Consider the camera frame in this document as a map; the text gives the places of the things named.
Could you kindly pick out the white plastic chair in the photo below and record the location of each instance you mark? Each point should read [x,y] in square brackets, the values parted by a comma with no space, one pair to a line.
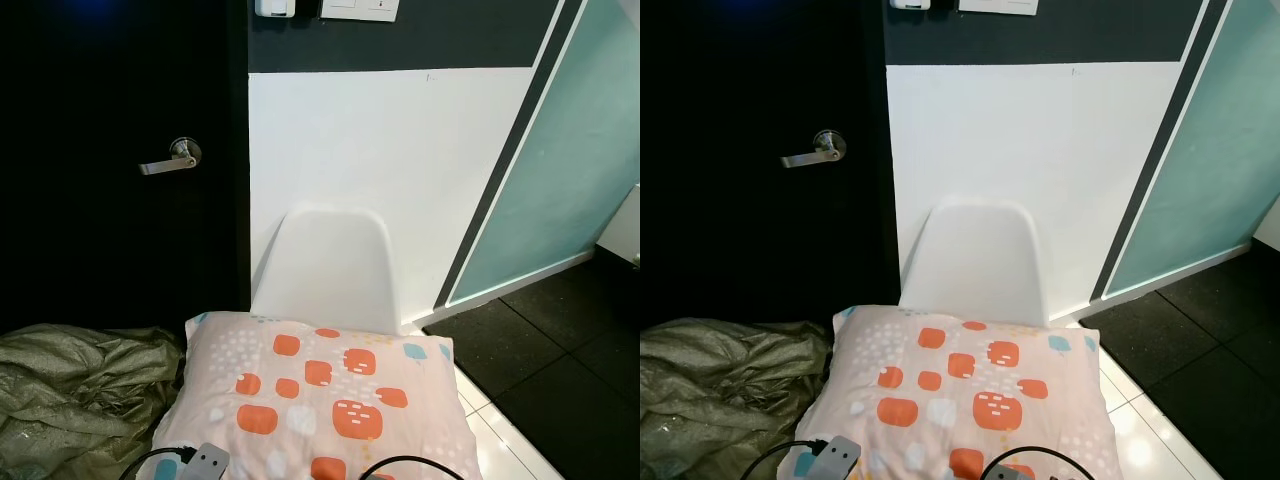
[325,270]
[975,260]

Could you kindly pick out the frosted glass door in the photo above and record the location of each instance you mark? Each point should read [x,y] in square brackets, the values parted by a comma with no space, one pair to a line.
[1210,160]
[570,170]

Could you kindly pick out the black door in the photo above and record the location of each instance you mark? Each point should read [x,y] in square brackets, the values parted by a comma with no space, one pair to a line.
[100,250]
[740,250]

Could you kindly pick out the crumpled olive woven sack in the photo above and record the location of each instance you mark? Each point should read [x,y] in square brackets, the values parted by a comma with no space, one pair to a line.
[710,400]
[70,400]

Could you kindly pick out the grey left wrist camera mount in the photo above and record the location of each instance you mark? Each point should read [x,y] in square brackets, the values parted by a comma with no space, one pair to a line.
[840,458]
[207,463]

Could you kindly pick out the small white wall device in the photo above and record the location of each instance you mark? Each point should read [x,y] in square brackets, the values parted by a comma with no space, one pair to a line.
[910,4]
[275,7]

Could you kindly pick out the white wall switch plate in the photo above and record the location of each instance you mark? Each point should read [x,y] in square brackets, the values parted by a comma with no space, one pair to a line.
[998,5]
[360,8]

